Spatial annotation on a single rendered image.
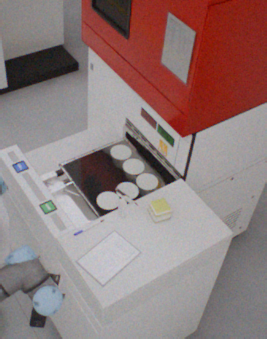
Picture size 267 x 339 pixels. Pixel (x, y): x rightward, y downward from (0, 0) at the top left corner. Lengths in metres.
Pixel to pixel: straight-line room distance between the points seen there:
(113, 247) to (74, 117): 2.11
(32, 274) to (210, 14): 0.97
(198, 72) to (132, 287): 0.80
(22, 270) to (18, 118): 2.64
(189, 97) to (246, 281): 1.55
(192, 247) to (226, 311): 1.06
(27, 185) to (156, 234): 0.58
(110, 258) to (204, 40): 0.86
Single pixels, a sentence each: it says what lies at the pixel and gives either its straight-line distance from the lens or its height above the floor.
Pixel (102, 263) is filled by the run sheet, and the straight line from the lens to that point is 1.85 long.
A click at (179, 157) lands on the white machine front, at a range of 2.11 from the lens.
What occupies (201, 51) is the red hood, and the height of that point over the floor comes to 1.63.
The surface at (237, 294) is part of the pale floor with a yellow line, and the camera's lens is 3.02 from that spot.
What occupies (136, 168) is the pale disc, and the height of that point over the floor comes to 0.90.
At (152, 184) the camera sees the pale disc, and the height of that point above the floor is 0.90.
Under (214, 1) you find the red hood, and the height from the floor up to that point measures 1.81.
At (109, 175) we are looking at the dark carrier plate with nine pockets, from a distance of 2.21.
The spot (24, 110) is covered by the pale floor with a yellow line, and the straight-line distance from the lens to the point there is 3.95.
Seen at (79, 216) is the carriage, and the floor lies 0.88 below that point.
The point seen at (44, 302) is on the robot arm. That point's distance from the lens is 1.31.
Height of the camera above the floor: 2.53
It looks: 46 degrees down
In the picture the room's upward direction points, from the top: 7 degrees clockwise
